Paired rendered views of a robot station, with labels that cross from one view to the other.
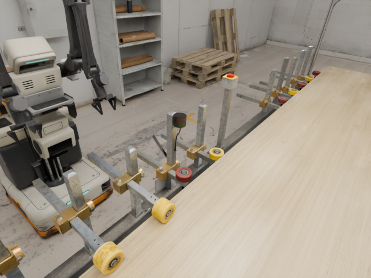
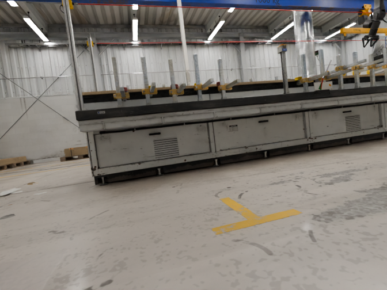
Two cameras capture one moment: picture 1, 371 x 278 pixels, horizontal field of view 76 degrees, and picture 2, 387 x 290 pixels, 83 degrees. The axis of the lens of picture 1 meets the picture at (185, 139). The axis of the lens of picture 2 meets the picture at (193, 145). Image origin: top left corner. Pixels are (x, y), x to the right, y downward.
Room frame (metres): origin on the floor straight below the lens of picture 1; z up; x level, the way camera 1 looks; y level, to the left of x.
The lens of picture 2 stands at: (3.95, 0.37, 0.40)
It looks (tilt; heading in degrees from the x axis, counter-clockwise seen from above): 3 degrees down; 218
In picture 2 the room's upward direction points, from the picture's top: 7 degrees counter-clockwise
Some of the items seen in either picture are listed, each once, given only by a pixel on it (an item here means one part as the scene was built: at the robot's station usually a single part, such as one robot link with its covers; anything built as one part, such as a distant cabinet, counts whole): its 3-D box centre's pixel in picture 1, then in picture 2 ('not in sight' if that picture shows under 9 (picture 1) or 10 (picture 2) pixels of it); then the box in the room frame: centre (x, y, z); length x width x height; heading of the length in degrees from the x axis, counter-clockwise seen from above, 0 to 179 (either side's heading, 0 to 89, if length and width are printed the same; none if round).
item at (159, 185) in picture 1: (171, 175); (323, 86); (1.02, 0.07, 0.75); 0.26 x 0.01 x 0.10; 142
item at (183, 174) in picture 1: (183, 180); not in sight; (0.87, 0.00, 0.85); 0.08 x 0.08 x 0.11
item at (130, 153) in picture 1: (134, 190); (340, 75); (0.78, 0.22, 0.86); 0.04 x 0.04 x 0.48; 52
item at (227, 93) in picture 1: (223, 119); (284, 73); (1.38, -0.25, 0.93); 0.05 x 0.05 x 0.45; 52
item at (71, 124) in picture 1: (61, 139); not in sight; (1.41, 0.89, 0.68); 0.28 x 0.27 x 0.25; 143
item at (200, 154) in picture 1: (187, 148); (311, 79); (1.18, -0.02, 0.83); 0.43 x 0.03 x 0.04; 52
